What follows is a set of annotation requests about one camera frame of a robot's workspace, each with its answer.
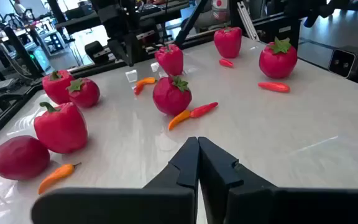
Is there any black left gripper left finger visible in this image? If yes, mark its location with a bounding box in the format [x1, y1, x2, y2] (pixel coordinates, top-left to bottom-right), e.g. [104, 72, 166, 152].
[30, 136, 201, 224]

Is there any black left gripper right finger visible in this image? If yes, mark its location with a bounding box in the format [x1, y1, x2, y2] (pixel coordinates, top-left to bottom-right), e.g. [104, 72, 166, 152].
[198, 136, 358, 224]

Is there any red bell pepper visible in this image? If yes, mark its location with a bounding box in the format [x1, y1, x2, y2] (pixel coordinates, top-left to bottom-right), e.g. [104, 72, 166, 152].
[33, 101, 89, 154]
[213, 26, 243, 59]
[154, 44, 185, 77]
[42, 69, 76, 105]

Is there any silver aluminium extrusion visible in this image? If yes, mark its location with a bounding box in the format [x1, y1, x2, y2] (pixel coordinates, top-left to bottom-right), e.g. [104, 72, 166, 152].
[236, 1, 260, 42]

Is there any black diagonal frame beam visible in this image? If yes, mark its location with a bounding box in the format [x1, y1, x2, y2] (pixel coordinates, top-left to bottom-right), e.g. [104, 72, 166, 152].
[173, 0, 210, 47]

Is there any black table-level camera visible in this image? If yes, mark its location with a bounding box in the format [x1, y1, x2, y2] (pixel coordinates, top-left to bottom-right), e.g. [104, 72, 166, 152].
[327, 45, 358, 80]

